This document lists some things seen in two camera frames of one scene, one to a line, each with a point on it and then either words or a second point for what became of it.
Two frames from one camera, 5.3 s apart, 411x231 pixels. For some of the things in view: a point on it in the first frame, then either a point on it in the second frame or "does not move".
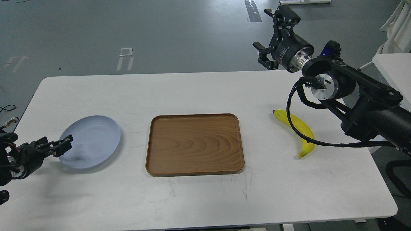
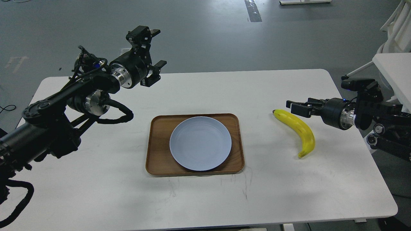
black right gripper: (290, 51) → (336, 112)
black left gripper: (31, 155) → (131, 69)
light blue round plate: (95, 139) → (200, 143)
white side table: (396, 67) does not move
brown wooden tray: (186, 144) does not move
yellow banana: (301, 127) does not move
